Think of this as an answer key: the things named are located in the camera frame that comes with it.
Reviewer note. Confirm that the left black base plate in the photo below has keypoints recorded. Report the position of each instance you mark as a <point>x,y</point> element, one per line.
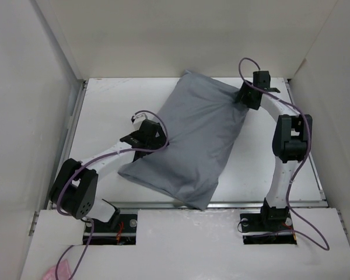
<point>125,224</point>

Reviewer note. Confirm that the grey pillowcase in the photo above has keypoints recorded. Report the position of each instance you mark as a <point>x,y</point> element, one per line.
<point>203,122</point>

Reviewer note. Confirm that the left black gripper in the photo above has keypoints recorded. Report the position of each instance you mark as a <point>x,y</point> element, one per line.
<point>159,142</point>

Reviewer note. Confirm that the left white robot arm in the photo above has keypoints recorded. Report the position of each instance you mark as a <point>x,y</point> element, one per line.
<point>74,189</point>

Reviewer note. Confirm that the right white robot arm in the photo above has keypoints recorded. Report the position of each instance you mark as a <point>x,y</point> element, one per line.
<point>289,145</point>

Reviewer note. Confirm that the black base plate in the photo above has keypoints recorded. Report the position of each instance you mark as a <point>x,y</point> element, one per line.
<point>125,224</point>
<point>256,231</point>

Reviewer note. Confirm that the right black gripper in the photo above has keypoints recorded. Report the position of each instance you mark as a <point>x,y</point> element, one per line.
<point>246,87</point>

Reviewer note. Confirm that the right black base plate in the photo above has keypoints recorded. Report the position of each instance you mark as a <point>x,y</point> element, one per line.
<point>256,231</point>

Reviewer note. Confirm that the white foam front board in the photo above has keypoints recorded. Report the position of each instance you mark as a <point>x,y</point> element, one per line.
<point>179,244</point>

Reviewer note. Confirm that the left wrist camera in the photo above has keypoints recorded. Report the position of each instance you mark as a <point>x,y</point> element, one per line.
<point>137,120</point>

